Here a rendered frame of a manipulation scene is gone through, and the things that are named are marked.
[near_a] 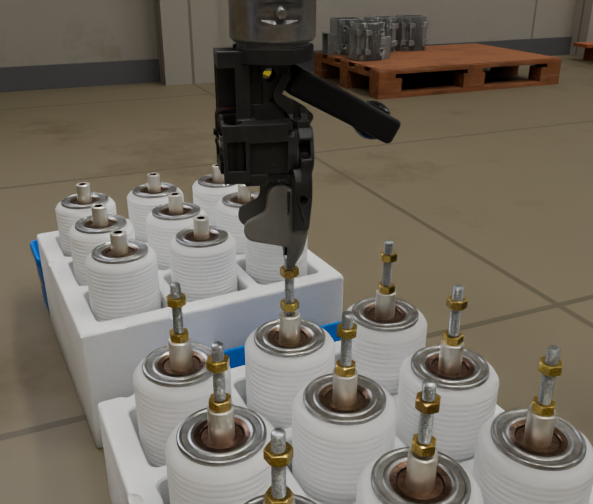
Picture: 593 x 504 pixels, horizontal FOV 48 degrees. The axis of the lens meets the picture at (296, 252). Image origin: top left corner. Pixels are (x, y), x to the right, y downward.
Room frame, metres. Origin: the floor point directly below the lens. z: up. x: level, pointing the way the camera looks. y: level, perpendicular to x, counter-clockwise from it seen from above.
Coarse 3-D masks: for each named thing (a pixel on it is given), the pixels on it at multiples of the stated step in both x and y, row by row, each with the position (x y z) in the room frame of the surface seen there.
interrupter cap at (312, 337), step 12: (264, 324) 0.63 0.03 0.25; (276, 324) 0.63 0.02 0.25; (300, 324) 0.63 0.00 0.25; (312, 324) 0.63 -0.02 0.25; (264, 336) 0.61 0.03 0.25; (276, 336) 0.61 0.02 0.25; (300, 336) 0.61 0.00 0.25; (312, 336) 0.61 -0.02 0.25; (324, 336) 0.61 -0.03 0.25; (264, 348) 0.58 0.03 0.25; (276, 348) 0.58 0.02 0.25; (288, 348) 0.58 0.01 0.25; (300, 348) 0.58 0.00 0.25; (312, 348) 0.58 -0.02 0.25
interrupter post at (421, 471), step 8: (408, 456) 0.40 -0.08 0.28; (416, 456) 0.39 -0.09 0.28; (432, 456) 0.39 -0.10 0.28; (408, 464) 0.39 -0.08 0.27; (416, 464) 0.39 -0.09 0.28; (424, 464) 0.39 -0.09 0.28; (432, 464) 0.39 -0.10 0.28; (408, 472) 0.39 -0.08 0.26; (416, 472) 0.39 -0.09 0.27; (424, 472) 0.39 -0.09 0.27; (432, 472) 0.39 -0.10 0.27; (408, 480) 0.39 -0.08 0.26; (416, 480) 0.39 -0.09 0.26; (424, 480) 0.39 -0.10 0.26; (432, 480) 0.39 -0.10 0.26; (416, 488) 0.39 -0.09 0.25; (424, 488) 0.39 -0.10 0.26; (432, 488) 0.39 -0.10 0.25
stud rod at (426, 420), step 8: (424, 384) 0.39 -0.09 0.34; (432, 384) 0.39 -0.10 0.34; (424, 392) 0.39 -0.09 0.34; (432, 392) 0.39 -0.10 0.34; (424, 400) 0.39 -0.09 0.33; (432, 400) 0.39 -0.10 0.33; (424, 416) 0.39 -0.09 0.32; (432, 416) 0.39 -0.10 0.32; (424, 424) 0.39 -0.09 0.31; (432, 424) 0.39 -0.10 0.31; (424, 432) 0.39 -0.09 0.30; (424, 440) 0.39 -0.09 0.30
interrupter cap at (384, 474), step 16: (400, 448) 0.43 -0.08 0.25; (384, 464) 0.41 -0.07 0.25; (400, 464) 0.41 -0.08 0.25; (448, 464) 0.41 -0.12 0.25; (384, 480) 0.40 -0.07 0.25; (400, 480) 0.40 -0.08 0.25; (448, 480) 0.40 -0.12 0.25; (464, 480) 0.40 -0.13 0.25; (384, 496) 0.38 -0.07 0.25; (400, 496) 0.38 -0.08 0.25; (416, 496) 0.38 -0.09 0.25; (432, 496) 0.38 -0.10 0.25; (448, 496) 0.38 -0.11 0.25; (464, 496) 0.38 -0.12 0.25
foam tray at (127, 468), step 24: (336, 360) 0.69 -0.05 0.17; (240, 384) 0.64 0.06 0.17; (120, 408) 0.58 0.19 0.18; (120, 432) 0.54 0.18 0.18; (288, 432) 0.54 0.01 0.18; (120, 456) 0.51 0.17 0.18; (144, 456) 0.51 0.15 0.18; (120, 480) 0.49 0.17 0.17; (144, 480) 0.48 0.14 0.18; (288, 480) 0.48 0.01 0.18
